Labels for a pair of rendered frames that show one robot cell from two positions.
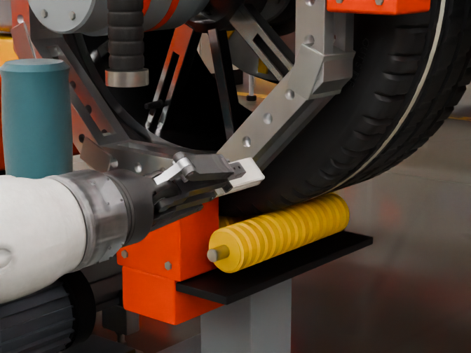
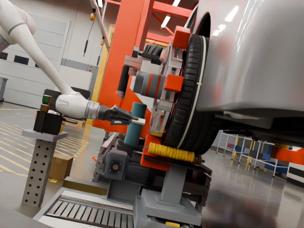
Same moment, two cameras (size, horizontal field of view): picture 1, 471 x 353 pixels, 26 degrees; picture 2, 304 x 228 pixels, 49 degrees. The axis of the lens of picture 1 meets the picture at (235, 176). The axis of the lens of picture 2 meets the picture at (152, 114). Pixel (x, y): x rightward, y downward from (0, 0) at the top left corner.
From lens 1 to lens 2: 1.28 m
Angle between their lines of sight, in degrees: 48
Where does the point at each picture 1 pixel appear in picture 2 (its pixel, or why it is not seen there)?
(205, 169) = (121, 111)
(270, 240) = (160, 149)
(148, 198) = (104, 110)
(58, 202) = (83, 101)
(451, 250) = not seen: outside the picture
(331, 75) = (163, 104)
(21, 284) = (69, 110)
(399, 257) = not seen: outside the picture
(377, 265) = not seen: outside the picture
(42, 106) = (135, 110)
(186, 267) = (146, 151)
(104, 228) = (90, 109)
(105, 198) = (94, 105)
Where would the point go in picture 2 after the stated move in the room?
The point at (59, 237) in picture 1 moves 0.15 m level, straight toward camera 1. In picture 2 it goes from (78, 106) to (53, 100)
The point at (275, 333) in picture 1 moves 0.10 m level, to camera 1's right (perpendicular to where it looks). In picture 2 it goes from (175, 187) to (189, 192)
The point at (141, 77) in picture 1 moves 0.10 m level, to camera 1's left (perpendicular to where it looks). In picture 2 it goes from (120, 92) to (108, 90)
